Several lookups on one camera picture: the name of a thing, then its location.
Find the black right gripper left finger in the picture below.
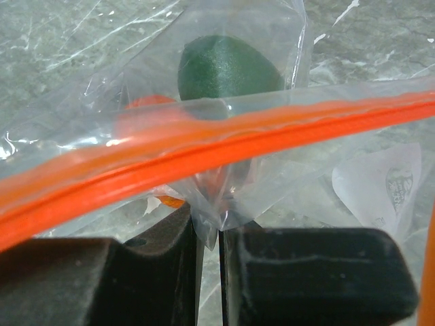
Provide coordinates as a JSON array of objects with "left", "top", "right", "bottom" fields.
[{"left": 1, "top": 204, "right": 203, "bottom": 325}]

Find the clear red-zip bag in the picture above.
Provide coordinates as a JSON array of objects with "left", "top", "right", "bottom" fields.
[{"left": 1, "top": 1, "right": 434, "bottom": 325}]

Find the fake dark green avocado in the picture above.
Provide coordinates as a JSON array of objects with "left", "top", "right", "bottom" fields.
[{"left": 177, "top": 35, "right": 285, "bottom": 101}]

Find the fake red orange tomato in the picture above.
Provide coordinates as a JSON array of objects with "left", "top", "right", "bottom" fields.
[{"left": 114, "top": 94, "right": 194, "bottom": 138}]

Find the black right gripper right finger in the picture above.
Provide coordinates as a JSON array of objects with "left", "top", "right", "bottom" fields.
[{"left": 219, "top": 223, "right": 419, "bottom": 325}]

